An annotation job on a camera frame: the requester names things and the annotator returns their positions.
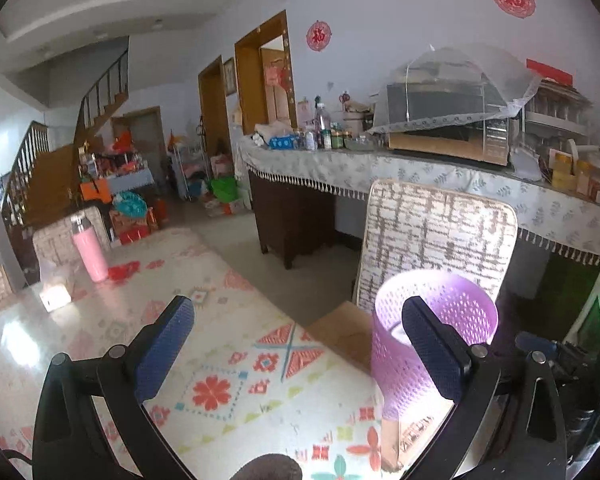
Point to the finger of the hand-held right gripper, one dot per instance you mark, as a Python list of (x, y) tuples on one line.
[(540, 344)]

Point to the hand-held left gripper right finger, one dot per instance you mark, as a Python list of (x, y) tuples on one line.
[(432, 350)]

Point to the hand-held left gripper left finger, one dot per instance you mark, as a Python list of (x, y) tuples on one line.
[(165, 350)]

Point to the purple plastic basket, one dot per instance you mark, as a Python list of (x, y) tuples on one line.
[(395, 360)]

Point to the red plastic wrapper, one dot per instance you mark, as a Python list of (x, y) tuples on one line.
[(122, 272)]

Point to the pink thermos bottle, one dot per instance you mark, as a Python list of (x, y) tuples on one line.
[(91, 255)]

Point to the red gift box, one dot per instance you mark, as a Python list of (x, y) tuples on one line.
[(132, 234)]

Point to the white tissue pack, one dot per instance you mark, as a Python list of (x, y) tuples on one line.
[(55, 295)]

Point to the dark round object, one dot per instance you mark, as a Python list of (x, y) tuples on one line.
[(267, 467)]

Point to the sideboard with patterned cloth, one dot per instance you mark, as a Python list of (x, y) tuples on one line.
[(430, 180)]

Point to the green bag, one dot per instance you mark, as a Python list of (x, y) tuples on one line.
[(224, 190)]

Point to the yellow gift box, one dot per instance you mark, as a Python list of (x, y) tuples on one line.
[(562, 170)]

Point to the metal shelf rack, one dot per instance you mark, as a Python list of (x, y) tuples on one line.
[(190, 170)]

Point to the dark wooden sideboard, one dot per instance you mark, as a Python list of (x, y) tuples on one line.
[(290, 210)]

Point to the white storage rack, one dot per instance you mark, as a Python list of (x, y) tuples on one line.
[(555, 120)]

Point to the blue wrapped packet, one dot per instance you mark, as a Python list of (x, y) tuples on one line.
[(282, 143)]

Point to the group of jars and bottles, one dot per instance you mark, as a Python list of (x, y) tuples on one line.
[(322, 125)]

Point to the red paper strip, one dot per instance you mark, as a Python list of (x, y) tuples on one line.
[(550, 70)]

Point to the framed picture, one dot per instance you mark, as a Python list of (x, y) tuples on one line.
[(230, 77)]

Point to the mesh food cover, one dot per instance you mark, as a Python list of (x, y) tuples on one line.
[(455, 65)]

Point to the red door ornament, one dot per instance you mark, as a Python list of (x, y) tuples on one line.
[(277, 75)]

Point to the small red paper cutout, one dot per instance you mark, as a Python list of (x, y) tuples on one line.
[(318, 36)]

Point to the wooden door frame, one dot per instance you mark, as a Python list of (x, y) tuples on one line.
[(145, 135), (211, 110), (250, 85)]

